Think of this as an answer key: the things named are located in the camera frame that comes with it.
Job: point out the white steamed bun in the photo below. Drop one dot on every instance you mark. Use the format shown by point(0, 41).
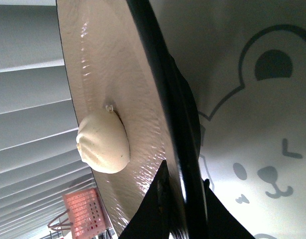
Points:
point(102, 141)

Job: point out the white bear print tray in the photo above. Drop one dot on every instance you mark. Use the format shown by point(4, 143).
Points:
point(245, 61)

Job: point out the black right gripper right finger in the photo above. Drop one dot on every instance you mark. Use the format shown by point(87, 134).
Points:
point(221, 224)

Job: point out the beige plate with black rim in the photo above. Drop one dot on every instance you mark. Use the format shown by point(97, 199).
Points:
point(115, 54)

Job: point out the grey pleated curtain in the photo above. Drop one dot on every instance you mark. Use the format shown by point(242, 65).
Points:
point(39, 161)

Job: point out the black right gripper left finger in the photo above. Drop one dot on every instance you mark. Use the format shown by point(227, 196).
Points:
point(151, 221)

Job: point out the red perforated crate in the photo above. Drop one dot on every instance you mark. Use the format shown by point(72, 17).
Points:
point(83, 216)

